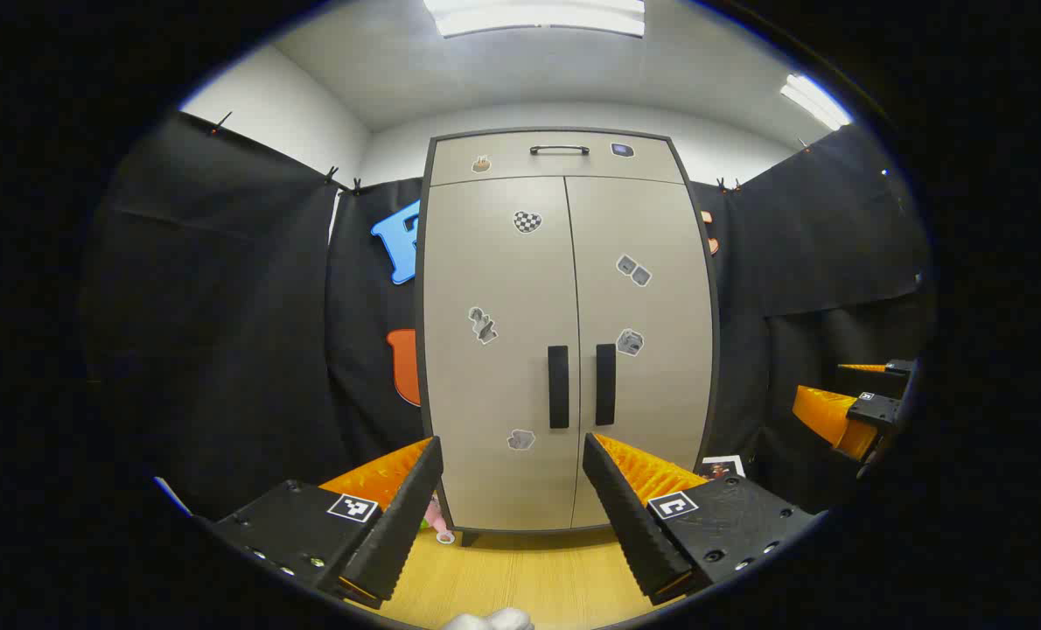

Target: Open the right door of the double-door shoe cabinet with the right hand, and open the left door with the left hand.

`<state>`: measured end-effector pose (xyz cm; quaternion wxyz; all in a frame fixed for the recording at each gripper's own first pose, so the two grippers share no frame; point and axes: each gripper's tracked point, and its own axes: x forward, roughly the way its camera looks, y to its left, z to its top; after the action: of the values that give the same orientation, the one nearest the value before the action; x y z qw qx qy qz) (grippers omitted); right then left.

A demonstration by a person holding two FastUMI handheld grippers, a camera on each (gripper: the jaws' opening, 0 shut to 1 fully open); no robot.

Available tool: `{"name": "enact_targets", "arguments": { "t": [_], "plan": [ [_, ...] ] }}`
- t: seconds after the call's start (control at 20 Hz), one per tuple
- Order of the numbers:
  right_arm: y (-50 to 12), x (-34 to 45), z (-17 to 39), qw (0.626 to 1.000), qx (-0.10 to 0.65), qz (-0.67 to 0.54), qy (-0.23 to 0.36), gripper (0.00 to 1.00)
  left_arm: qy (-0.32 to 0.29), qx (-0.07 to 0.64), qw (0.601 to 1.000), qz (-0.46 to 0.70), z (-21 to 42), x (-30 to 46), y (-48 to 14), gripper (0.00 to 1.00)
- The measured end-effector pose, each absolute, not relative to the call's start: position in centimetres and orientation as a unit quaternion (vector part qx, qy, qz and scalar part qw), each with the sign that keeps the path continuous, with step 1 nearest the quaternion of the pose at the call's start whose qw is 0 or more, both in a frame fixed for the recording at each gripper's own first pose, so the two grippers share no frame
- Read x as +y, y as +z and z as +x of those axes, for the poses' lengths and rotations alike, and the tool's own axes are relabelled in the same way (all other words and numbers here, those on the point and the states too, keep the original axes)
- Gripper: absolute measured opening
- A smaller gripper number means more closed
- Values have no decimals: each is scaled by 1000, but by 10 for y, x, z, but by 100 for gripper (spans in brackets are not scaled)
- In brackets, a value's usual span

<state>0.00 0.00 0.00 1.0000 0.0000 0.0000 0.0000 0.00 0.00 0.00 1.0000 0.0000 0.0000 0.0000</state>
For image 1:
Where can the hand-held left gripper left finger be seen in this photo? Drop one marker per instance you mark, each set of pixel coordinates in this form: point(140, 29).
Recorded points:
point(398, 525)

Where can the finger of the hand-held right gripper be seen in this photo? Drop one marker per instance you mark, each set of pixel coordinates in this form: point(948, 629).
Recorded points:
point(879, 376)
point(822, 416)

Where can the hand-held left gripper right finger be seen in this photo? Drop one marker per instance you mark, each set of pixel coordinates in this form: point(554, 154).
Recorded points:
point(630, 525)

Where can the grey shoe cabinet door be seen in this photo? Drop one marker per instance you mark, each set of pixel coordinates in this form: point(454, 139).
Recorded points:
point(660, 394)
point(503, 394)

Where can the grey double-door shoe cabinet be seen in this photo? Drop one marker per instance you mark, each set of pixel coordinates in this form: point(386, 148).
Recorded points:
point(420, 350)

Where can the grey cabinet drawer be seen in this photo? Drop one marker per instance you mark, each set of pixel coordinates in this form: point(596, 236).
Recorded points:
point(643, 166)

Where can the pink and green plush toy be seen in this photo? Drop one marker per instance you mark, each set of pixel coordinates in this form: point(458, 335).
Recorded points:
point(439, 523)

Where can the printed photo card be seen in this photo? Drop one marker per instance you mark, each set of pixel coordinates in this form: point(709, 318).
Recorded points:
point(723, 465)

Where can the black backdrop cloth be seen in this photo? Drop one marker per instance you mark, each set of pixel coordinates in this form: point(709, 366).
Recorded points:
point(223, 306)

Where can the narrow ceiling light panel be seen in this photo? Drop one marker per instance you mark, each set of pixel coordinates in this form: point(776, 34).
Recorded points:
point(816, 101)

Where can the large ceiling light panel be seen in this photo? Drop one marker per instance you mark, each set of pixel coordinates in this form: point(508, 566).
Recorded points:
point(538, 16)

